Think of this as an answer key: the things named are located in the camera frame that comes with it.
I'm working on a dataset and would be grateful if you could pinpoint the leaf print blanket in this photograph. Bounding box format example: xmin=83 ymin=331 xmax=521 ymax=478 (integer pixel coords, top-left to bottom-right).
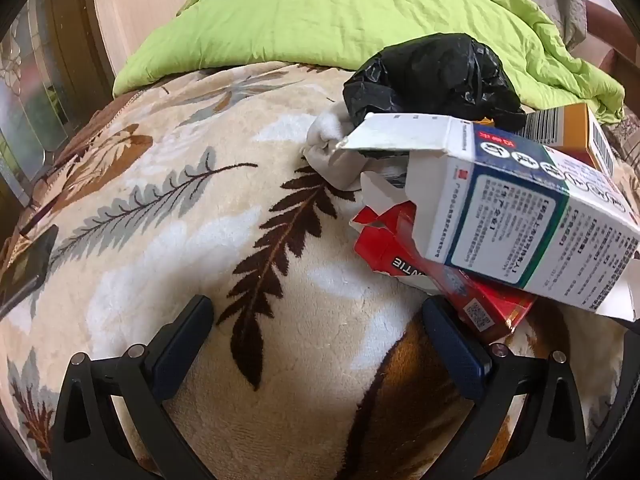
xmin=0 ymin=60 xmax=640 ymax=480

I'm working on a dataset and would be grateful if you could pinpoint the wooden door with glass pane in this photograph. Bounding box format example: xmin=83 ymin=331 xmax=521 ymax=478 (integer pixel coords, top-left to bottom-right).
xmin=0 ymin=0 xmax=116 ymax=211

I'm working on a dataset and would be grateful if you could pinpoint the white and green carton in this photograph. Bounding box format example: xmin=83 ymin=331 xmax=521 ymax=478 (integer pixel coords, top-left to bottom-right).
xmin=336 ymin=112 xmax=640 ymax=322

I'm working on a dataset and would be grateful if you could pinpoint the white crumpled cloth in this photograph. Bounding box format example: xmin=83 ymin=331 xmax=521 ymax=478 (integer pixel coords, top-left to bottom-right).
xmin=301 ymin=105 xmax=371 ymax=193

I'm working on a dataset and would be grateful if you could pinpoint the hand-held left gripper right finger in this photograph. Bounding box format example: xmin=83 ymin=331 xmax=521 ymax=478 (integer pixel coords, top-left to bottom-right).
xmin=421 ymin=296 xmax=596 ymax=480

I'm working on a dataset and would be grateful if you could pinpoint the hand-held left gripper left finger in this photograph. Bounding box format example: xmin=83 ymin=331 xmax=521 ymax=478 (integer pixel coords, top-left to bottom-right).
xmin=51 ymin=294 xmax=216 ymax=480

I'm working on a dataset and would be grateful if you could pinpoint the green quilt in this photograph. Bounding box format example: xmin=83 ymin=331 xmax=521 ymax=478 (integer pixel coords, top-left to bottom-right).
xmin=112 ymin=0 xmax=626 ymax=126

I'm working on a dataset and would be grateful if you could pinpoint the yellow carton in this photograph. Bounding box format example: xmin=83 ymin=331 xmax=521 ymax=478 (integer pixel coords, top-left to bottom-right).
xmin=520 ymin=102 xmax=618 ymax=177

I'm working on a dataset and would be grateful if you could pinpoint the black plastic bag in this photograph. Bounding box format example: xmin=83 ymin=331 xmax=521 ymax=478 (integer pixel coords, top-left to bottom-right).
xmin=342 ymin=32 xmax=527 ymax=133

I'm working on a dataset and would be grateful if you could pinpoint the torn red carton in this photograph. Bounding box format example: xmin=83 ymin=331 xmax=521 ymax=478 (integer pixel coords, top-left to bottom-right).
xmin=350 ymin=200 xmax=538 ymax=345

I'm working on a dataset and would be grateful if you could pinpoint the black phone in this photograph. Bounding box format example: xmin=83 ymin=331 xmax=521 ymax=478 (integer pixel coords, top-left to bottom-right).
xmin=0 ymin=225 xmax=60 ymax=321

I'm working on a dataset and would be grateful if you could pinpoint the grey quilted pillow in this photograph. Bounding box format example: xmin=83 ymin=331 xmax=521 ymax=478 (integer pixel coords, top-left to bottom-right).
xmin=520 ymin=0 xmax=588 ymax=48

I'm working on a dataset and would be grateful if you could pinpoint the brown headboard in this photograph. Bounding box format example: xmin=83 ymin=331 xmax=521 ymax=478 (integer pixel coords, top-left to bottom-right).
xmin=582 ymin=0 xmax=640 ymax=91

